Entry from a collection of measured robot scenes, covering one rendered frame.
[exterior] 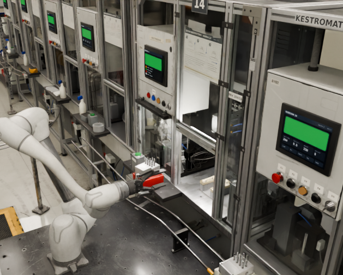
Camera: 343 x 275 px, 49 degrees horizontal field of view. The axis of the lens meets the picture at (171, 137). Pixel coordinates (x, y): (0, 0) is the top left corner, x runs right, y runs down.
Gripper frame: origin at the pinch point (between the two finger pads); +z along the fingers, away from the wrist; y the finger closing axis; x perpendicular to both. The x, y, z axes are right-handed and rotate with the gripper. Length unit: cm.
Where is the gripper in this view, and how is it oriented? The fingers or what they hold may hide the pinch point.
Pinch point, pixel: (160, 178)
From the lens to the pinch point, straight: 205.4
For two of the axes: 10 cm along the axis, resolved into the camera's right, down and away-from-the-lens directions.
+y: 0.1, -9.1, -4.2
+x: -5.3, -3.6, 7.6
